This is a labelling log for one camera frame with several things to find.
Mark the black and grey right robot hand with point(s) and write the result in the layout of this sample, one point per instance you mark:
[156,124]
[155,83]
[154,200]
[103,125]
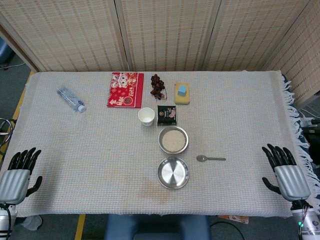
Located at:
[291,181]

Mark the black and grey left robot hand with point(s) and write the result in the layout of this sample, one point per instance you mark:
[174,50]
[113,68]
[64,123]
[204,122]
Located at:
[13,185]

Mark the metal spoon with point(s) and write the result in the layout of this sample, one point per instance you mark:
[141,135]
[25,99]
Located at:
[201,158]

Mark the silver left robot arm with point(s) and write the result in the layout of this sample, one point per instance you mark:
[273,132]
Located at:
[5,220]

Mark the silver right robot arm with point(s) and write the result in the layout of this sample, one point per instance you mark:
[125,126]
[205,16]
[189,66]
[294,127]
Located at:
[310,222]

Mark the steel bowl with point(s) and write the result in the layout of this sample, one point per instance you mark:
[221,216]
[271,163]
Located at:
[160,143]

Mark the white paper cup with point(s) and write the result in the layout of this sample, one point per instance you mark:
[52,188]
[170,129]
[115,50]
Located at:
[146,117]

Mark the clear plastic bag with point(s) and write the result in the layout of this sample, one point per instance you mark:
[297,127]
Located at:
[33,222]

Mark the chrome stool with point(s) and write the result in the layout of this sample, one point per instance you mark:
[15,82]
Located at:
[6,132]

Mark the white power strip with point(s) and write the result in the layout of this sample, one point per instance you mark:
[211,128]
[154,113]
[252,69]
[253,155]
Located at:
[310,122]

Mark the white woven tablecloth with fringe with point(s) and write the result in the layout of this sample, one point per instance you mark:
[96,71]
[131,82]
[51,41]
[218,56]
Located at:
[100,155]

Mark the clear plastic water bottle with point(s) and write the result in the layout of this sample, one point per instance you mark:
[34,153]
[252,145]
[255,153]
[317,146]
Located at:
[70,98]

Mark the empty steel plate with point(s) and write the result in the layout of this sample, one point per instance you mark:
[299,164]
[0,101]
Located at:
[173,173]

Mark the woven folding screen panel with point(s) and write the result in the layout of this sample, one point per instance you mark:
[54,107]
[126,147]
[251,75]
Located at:
[255,32]
[70,35]
[170,35]
[300,62]

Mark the blue office chair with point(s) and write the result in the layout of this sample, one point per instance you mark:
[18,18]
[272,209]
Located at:
[3,53]

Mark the yellow sponge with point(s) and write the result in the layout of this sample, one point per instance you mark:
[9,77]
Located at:
[182,99]

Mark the black food packet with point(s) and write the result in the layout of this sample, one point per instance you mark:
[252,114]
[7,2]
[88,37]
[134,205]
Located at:
[166,115]

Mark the light blue cube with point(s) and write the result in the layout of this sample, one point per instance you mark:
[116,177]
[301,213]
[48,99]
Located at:
[182,90]

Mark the red spiral desk calendar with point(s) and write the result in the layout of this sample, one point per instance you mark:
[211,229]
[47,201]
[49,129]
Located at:
[126,91]

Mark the dark red grape bunch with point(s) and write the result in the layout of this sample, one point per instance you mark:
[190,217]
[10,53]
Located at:
[156,85]

